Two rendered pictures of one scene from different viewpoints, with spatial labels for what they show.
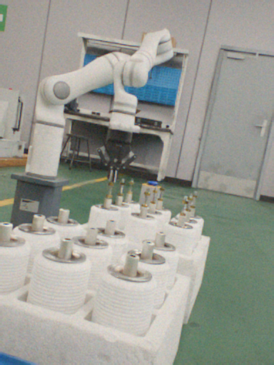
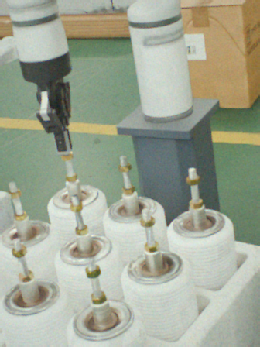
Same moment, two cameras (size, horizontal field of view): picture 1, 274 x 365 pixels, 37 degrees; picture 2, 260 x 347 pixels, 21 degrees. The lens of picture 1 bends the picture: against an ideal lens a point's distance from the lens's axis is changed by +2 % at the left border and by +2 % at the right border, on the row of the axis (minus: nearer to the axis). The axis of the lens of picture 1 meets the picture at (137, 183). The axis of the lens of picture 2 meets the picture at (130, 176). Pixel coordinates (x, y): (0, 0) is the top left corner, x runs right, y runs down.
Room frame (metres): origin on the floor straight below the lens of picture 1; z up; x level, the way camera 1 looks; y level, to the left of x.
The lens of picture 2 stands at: (1.76, -0.82, 0.78)
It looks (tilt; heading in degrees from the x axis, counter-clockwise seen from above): 26 degrees down; 115
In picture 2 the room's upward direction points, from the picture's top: 10 degrees counter-clockwise
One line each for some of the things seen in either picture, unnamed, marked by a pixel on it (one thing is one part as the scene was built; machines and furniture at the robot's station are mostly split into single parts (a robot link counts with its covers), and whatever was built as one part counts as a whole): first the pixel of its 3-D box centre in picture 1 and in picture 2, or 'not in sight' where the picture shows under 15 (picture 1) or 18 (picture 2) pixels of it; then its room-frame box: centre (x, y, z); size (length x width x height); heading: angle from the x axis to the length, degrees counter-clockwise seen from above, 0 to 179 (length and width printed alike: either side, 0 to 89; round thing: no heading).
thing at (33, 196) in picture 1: (33, 220); (178, 184); (1.34, 0.32, 0.15); 0.15 x 0.15 x 0.30; 83
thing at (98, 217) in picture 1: (101, 236); (84, 244); (1.24, 0.08, 0.16); 0.10 x 0.10 x 0.18
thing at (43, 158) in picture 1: (46, 151); (162, 67); (1.34, 0.32, 0.39); 0.09 x 0.09 x 0.17; 83
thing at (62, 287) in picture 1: (54, 307); not in sight; (0.68, 0.10, 0.16); 0.10 x 0.10 x 0.18
